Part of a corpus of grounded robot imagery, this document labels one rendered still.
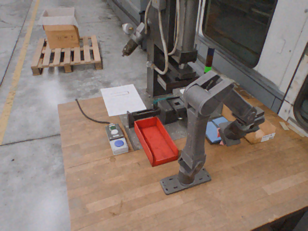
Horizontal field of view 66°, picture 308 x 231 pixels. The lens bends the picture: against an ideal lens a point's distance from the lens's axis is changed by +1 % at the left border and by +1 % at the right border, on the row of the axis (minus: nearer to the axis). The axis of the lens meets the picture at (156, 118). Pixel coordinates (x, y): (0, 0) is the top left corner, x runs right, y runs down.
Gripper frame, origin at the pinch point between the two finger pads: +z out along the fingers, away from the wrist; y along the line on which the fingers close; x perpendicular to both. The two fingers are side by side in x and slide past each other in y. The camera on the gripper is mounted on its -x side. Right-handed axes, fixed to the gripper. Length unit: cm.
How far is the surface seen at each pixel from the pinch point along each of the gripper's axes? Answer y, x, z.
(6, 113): 124, 145, 181
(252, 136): -1.9, -15.1, -1.7
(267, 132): -0.7, -26.5, 1.6
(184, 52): 36.4, 11.9, -17.5
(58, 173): 30, 89, 127
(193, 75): 29.8, 6.4, -8.6
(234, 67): 57, -51, 33
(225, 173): -15.1, 5.8, -4.0
